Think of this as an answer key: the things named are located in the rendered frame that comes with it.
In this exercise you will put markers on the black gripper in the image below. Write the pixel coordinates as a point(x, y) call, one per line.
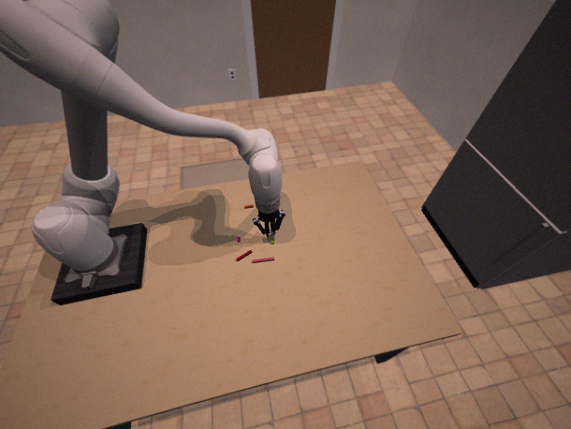
point(266, 218)

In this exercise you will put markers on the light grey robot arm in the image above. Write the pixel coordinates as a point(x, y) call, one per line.
point(71, 44)

